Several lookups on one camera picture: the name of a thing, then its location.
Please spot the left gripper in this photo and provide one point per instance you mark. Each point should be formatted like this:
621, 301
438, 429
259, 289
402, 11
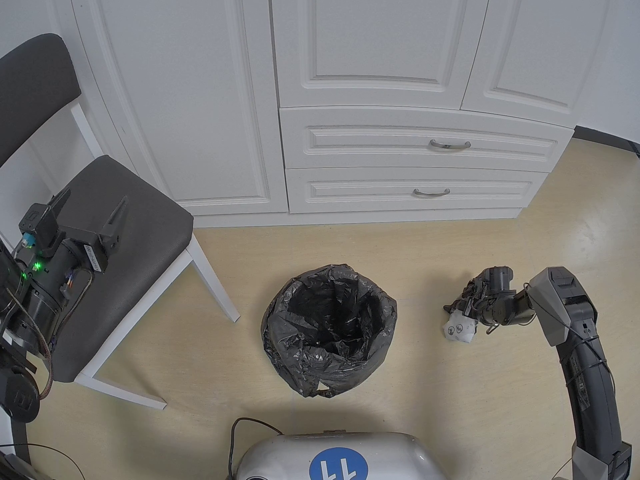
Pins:
55, 288

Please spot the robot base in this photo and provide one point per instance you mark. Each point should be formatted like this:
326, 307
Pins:
280, 460

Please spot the black and white wrapper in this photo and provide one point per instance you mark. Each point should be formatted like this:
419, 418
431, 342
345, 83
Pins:
460, 329

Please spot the grey cushioned white chair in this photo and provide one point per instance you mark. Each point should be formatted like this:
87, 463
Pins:
140, 228

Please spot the white wardrobe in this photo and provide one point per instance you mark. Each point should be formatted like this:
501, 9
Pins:
375, 28

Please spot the black plastic bag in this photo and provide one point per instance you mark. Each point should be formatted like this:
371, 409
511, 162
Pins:
300, 368

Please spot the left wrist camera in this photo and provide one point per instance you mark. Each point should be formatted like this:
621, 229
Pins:
42, 230

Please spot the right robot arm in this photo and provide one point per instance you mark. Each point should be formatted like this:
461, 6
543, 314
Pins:
565, 303

